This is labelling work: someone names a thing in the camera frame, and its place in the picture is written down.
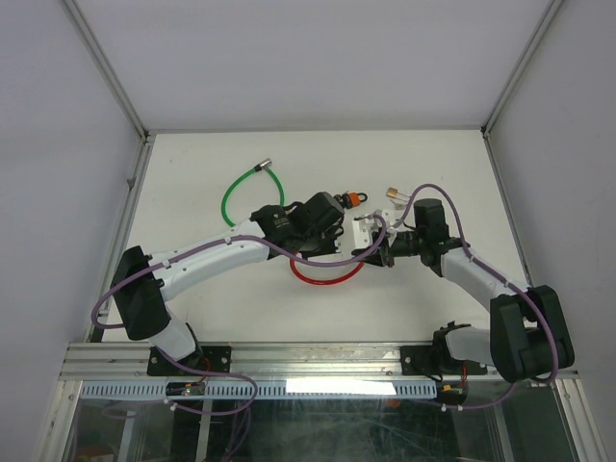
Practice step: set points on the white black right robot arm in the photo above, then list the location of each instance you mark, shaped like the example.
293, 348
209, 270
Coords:
527, 338

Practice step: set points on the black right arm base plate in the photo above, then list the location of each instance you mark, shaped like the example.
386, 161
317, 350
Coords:
425, 360

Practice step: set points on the orange black padlock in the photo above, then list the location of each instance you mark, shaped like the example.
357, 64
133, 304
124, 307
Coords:
350, 200

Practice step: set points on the red cable lock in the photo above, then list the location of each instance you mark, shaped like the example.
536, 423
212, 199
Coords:
324, 277

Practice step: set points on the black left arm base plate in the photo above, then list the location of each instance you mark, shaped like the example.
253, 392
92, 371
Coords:
210, 358

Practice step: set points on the green cable lock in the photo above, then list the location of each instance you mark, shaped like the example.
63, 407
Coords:
256, 183

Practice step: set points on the aluminium mounting rail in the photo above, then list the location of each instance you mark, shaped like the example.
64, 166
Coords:
123, 360

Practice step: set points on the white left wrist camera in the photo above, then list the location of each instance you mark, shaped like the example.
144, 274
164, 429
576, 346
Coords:
374, 232

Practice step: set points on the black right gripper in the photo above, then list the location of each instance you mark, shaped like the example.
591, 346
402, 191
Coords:
385, 257

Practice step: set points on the small brass long-shackle padlock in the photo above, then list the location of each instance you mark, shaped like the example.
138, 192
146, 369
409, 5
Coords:
399, 199

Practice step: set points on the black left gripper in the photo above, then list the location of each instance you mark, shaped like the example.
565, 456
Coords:
335, 233

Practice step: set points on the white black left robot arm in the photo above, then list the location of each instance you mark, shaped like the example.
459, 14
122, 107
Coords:
305, 228

